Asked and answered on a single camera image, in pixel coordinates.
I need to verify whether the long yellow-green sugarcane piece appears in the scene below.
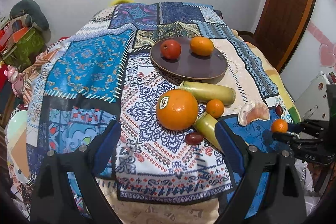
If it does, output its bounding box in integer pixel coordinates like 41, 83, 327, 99
179, 81, 236, 106

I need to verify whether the pink heart wall sticker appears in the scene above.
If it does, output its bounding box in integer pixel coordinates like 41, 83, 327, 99
307, 22, 335, 68

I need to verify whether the brown wooden door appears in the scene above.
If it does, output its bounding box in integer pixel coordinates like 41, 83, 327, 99
254, 0, 316, 72

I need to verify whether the red tomato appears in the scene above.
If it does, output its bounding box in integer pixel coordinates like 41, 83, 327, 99
160, 39, 182, 60

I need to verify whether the green patterned box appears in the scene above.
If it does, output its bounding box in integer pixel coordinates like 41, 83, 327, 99
1, 27, 46, 72

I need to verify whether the peeled pomelo segment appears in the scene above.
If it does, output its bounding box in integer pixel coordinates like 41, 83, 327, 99
238, 101, 270, 126

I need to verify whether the pink plush toy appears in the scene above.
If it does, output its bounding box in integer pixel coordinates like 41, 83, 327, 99
3, 65, 24, 98

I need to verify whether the small mandarin orange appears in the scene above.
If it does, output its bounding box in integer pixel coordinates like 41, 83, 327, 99
271, 119, 288, 133

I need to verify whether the medium orange on plate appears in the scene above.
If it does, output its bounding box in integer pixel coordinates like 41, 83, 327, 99
190, 36, 214, 56

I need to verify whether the large orange with sticker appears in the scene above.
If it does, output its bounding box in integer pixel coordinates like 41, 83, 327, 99
156, 89, 199, 131

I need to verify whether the dark purple round plate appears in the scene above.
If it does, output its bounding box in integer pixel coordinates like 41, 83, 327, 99
150, 37, 228, 80

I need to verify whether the blue patchwork patterned cloth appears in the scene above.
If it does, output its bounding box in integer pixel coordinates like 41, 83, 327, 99
27, 2, 280, 223

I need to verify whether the yellow plush object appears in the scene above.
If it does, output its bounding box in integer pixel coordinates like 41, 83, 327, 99
109, 0, 134, 6

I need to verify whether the dark green plush pillow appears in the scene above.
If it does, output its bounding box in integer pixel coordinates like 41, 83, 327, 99
10, 0, 49, 31

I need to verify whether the short yellow-green sugarcane piece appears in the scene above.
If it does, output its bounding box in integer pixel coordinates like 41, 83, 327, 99
193, 112, 223, 152

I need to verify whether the yellow orange blanket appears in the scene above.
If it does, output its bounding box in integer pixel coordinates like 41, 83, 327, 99
231, 29, 301, 123

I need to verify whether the small tangerine on cloth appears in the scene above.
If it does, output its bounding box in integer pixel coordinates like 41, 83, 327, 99
206, 99, 225, 119

